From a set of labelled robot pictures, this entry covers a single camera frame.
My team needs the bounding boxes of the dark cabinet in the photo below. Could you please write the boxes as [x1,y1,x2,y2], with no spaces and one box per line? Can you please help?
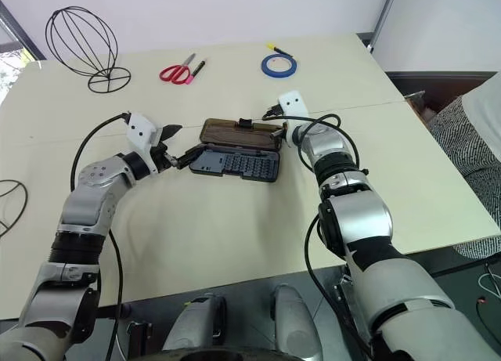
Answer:
[385,70,499,117]

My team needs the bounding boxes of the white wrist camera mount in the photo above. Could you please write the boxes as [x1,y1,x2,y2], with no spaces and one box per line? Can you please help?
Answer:
[277,89,310,147]
[126,111,163,175]

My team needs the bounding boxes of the red handled scissors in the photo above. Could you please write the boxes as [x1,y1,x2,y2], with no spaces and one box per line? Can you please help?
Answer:
[158,52,197,85]

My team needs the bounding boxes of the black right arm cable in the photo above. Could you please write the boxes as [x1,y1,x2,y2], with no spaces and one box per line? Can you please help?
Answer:
[262,110,377,361]

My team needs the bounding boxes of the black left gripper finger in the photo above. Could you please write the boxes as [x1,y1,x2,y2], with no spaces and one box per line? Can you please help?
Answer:
[161,124,183,144]
[168,146,206,171]

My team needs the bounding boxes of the blue tape roll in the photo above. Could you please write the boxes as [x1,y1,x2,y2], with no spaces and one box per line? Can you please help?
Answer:
[261,54,298,80]

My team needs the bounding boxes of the white board with metal frame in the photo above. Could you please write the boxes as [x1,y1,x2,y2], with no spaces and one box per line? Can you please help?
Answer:
[367,0,501,73]

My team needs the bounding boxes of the black wire head form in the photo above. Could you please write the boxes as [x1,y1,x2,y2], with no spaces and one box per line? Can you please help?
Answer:
[44,7,132,94]

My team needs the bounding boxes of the black wire frame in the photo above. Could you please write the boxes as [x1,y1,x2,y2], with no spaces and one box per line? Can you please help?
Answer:
[0,179,29,237]

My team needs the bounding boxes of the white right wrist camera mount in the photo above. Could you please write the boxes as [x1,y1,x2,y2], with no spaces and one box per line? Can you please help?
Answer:
[277,89,310,147]

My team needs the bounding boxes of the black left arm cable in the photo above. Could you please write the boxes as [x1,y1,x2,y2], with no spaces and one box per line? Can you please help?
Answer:
[70,111,132,361]

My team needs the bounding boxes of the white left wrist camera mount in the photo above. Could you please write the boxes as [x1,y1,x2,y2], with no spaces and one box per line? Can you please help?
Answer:
[126,111,163,175]

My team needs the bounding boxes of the black marker with pink cap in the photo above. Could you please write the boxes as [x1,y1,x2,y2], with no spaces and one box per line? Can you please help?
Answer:
[187,58,208,85]

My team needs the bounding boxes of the person in grey patterned clothing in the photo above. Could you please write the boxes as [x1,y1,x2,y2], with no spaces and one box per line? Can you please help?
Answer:
[425,73,501,258]

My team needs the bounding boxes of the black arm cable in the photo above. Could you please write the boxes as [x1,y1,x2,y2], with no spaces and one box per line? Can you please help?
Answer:
[70,111,132,361]
[262,110,377,361]

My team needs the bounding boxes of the black floor cable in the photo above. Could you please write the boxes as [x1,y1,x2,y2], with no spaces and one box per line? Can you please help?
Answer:
[474,296,501,330]

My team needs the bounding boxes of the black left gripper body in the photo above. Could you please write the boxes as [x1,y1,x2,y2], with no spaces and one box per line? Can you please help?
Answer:
[150,142,174,172]

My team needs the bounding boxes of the black pen with yellow cap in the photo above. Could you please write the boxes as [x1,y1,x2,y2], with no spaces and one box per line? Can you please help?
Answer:
[265,42,294,59]

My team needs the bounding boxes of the dark screwdriver bit case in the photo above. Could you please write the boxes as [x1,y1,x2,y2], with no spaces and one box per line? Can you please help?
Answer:
[188,117,284,184]

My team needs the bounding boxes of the white floor cable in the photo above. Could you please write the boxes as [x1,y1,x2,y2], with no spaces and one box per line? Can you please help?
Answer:
[477,273,501,299]

